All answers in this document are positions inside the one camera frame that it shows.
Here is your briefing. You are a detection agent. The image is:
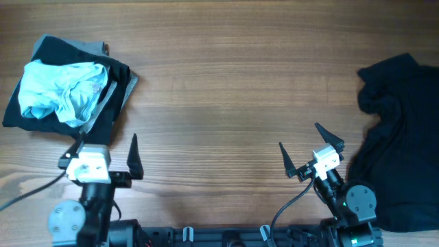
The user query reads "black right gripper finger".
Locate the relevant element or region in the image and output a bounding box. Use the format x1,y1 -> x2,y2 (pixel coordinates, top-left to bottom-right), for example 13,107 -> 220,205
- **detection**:
314,122 -> 345,154
278,142 -> 296,178

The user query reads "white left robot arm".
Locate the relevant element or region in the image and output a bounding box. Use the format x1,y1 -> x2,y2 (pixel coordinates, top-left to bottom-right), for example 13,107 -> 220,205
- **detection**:
48,134 -> 153,246

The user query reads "black garment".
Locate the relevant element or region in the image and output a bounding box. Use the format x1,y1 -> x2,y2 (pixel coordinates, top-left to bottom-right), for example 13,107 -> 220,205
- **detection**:
348,54 -> 438,233

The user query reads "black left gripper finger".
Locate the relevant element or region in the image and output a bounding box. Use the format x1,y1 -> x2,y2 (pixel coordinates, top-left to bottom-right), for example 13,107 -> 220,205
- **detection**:
64,132 -> 86,158
127,134 -> 144,180

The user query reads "light blue t-shirt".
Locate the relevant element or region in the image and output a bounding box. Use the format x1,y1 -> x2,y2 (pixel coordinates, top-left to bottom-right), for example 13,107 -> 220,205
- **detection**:
18,60 -> 108,128

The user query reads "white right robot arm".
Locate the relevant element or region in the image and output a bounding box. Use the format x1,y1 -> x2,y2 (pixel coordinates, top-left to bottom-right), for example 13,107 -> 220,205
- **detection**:
270,123 -> 383,247

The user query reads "folded dark clothes stack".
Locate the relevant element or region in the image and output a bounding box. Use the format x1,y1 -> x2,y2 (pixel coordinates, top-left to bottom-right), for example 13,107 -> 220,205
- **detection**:
2,34 -> 139,144

